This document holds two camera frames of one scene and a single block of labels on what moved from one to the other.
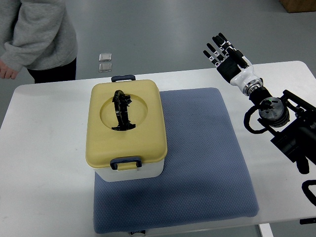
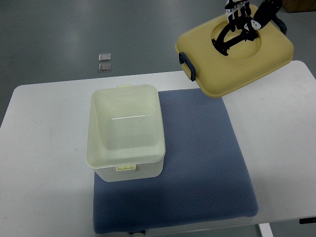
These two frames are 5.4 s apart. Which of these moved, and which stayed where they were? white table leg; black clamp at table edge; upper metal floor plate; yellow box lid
Moved: yellow box lid
Stayed: white table leg; black clamp at table edge; upper metal floor plate
